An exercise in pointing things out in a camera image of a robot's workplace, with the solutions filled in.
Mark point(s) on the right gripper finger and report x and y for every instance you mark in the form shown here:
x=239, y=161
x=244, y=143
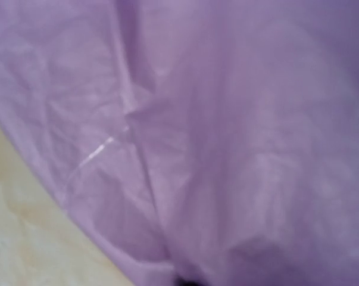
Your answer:
x=179, y=281

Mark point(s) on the purple wrapping paper sheet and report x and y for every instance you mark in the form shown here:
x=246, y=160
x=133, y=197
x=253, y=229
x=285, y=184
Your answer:
x=213, y=141

